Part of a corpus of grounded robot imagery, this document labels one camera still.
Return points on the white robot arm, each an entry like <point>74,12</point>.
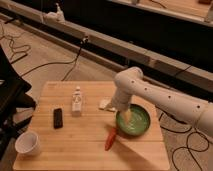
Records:
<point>194,111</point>

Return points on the black rectangular block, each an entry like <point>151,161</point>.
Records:
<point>57,118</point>

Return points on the black chair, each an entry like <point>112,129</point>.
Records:
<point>12,96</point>

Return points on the white sponge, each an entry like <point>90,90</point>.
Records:
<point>104,105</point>

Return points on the white clamp on rail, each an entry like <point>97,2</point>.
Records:
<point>58,15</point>

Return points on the white bottle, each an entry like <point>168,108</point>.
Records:
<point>77,102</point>

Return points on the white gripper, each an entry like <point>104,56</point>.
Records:
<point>120,104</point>

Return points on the green bowl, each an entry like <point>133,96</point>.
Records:
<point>138,124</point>

